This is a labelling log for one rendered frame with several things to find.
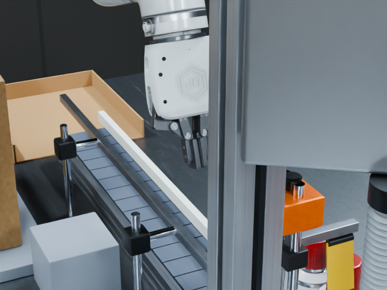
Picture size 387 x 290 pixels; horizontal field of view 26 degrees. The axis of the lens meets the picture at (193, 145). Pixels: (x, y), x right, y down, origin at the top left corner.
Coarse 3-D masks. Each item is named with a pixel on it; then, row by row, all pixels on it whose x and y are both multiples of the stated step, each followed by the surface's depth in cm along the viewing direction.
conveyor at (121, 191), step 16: (112, 144) 152; (96, 160) 146; (128, 160) 146; (96, 176) 141; (112, 176) 141; (144, 176) 141; (112, 192) 136; (128, 192) 136; (160, 192) 136; (128, 208) 131; (144, 208) 131; (176, 208) 131; (144, 224) 127; (160, 224) 127; (192, 224) 127; (160, 240) 123; (176, 240) 123; (160, 256) 119; (176, 256) 119; (192, 256) 119; (176, 272) 116; (192, 272) 116; (192, 288) 112
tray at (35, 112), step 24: (24, 96) 183; (48, 96) 183; (72, 96) 183; (96, 96) 183; (24, 120) 172; (48, 120) 172; (72, 120) 172; (96, 120) 172; (120, 120) 172; (24, 144) 162; (48, 144) 162
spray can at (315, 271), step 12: (312, 228) 87; (312, 252) 85; (324, 252) 86; (312, 264) 86; (324, 264) 86; (300, 276) 87; (312, 276) 86; (324, 276) 86; (300, 288) 87; (312, 288) 86
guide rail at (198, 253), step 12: (60, 96) 151; (72, 108) 146; (84, 120) 141; (96, 132) 137; (108, 144) 133; (108, 156) 131; (120, 156) 129; (120, 168) 127; (132, 180) 123; (144, 192) 119; (156, 204) 116; (168, 216) 113; (180, 228) 110; (180, 240) 110; (192, 240) 108; (192, 252) 107; (204, 252) 105; (204, 264) 104
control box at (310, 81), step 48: (288, 0) 51; (336, 0) 51; (384, 0) 50; (288, 48) 52; (336, 48) 52; (384, 48) 51; (288, 96) 54; (336, 96) 53; (384, 96) 53; (288, 144) 55; (336, 144) 55; (384, 144) 54
